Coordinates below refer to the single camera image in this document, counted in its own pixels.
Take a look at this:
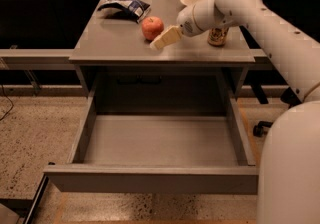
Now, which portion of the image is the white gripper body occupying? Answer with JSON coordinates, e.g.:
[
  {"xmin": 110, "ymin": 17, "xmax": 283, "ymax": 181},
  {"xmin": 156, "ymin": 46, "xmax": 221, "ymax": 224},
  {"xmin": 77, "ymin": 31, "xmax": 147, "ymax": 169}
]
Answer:
[{"xmin": 177, "ymin": 0, "xmax": 238, "ymax": 37}]

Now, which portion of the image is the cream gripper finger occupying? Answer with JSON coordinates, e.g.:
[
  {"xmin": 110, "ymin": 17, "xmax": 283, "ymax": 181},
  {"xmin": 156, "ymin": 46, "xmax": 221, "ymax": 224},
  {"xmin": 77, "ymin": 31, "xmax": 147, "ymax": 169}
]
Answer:
[{"xmin": 150, "ymin": 25, "xmax": 182, "ymax": 50}]

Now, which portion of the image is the red apple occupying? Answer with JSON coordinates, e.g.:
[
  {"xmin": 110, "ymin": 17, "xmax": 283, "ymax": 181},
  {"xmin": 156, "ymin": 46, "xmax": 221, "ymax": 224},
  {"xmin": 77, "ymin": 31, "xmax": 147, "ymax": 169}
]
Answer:
[{"xmin": 141, "ymin": 16, "xmax": 164, "ymax": 41}]

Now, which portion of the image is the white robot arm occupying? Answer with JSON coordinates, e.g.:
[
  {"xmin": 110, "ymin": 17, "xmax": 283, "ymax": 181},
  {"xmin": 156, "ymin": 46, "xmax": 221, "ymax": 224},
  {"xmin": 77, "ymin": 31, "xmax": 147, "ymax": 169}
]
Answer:
[{"xmin": 150, "ymin": 0, "xmax": 320, "ymax": 224}]

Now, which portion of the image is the grey cabinet with top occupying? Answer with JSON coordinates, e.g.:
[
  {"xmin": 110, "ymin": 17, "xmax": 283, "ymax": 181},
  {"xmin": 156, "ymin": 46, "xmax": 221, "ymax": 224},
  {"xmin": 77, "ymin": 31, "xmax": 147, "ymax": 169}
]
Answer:
[{"xmin": 70, "ymin": 10, "xmax": 254, "ymax": 115}]

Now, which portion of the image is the open grey top drawer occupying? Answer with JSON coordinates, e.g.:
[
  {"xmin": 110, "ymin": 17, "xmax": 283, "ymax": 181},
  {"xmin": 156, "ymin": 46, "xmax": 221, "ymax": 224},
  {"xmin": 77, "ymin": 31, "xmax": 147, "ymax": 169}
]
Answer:
[{"xmin": 44, "ymin": 76, "xmax": 258, "ymax": 194}]

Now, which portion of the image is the gold soda can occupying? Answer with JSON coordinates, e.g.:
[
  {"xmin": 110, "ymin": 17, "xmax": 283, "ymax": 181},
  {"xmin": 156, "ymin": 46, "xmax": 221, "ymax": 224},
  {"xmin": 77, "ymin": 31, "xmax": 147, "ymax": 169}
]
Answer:
[{"xmin": 207, "ymin": 28, "xmax": 229, "ymax": 47}]

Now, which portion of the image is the blue white chip bag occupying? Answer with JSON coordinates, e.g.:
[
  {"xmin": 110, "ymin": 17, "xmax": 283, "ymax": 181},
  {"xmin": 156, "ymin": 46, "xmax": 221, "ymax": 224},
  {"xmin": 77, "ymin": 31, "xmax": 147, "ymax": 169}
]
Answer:
[{"xmin": 98, "ymin": 0, "xmax": 151, "ymax": 23}]

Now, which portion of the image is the black floor cable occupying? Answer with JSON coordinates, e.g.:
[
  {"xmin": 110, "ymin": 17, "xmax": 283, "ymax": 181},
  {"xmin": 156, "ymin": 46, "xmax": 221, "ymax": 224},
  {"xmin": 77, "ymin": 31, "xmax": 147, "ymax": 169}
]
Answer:
[{"xmin": 0, "ymin": 83, "xmax": 15, "ymax": 122}]

